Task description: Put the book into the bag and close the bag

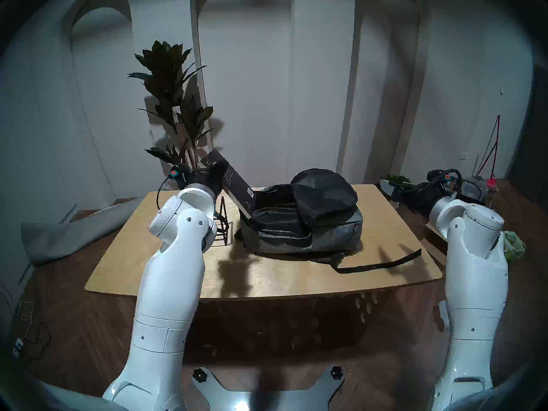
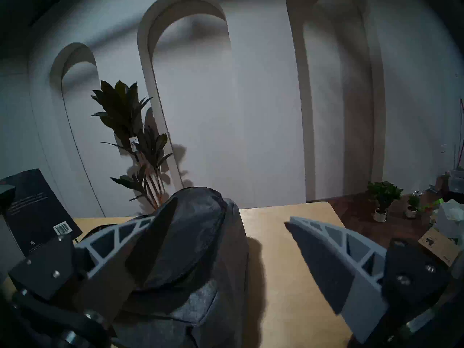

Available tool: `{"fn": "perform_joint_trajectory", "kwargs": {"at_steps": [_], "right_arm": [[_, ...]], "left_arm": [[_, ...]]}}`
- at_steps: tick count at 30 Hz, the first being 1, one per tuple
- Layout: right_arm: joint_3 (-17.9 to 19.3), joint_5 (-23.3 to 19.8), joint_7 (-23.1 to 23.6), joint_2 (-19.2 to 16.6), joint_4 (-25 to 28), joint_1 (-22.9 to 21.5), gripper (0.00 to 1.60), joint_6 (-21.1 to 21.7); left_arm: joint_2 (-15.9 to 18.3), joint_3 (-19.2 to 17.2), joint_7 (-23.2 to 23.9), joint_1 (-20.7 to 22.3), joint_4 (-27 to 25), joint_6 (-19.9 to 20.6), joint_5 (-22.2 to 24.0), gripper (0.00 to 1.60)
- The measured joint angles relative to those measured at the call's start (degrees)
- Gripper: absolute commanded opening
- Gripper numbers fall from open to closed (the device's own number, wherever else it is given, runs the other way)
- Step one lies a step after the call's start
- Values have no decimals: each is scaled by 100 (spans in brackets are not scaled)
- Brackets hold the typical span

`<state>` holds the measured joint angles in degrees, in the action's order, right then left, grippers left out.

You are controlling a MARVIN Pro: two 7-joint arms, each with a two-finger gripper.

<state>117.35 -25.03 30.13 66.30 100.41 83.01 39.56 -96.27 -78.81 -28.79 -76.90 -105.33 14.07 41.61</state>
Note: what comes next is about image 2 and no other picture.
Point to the tiny green plant white pot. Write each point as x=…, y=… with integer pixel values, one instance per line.
x=412, y=202

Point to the clear plastic storage bin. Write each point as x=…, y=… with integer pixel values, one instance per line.
x=457, y=180

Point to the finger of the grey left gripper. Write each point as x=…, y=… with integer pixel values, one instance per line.
x=7, y=198

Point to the green yellow plastic toy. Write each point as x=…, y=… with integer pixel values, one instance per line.
x=433, y=204

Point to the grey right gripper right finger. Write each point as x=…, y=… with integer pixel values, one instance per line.
x=348, y=278

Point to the grey backpack with black lining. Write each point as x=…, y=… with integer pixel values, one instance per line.
x=203, y=242

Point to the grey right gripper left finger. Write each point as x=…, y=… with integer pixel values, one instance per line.
x=108, y=249

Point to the brown cardboard box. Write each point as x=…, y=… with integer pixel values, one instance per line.
x=438, y=245

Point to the black book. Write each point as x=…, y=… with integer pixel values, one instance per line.
x=32, y=206

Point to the small green plant white pot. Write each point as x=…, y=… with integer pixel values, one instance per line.
x=384, y=195

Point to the tall dark leafy potted plant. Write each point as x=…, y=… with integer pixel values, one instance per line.
x=121, y=108

